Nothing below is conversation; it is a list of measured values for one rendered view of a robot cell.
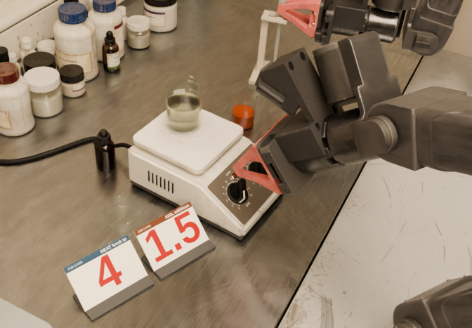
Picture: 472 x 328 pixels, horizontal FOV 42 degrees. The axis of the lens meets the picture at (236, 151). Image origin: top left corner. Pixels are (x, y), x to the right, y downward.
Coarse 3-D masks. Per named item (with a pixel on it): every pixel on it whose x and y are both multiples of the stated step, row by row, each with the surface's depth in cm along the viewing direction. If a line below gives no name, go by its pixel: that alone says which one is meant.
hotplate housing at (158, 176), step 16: (240, 144) 90; (144, 160) 87; (160, 160) 86; (224, 160) 87; (144, 176) 89; (160, 176) 86; (176, 176) 84; (192, 176) 84; (208, 176) 84; (160, 192) 88; (176, 192) 86; (192, 192) 84; (208, 192) 83; (208, 208) 84; (224, 208) 83; (224, 224) 84; (240, 224) 83
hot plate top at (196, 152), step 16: (208, 112) 92; (144, 128) 88; (160, 128) 89; (208, 128) 89; (224, 128) 90; (240, 128) 90; (144, 144) 86; (160, 144) 86; (176, 144) 86; (192, 144) 86; (208, 144) 87; (224, 144) 87; (176, 160) 84; (192, 160) 84; (208, 160) 84
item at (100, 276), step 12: (108, 252) 77; (120, 252) 78; (132, 252) 79; (84, 264) 75; (96, 264) 76; (108, 264) 77; (120, 264) 78; (132, 264) 78; (72, 276) 74; (84, 276) 75; (96, 276) 76; (108, 276) 76; (120, 276) 77; (132, 276) 78; (84, 288) 75; (96, 288) 75; (108, 288) 76; (84, 300) 74
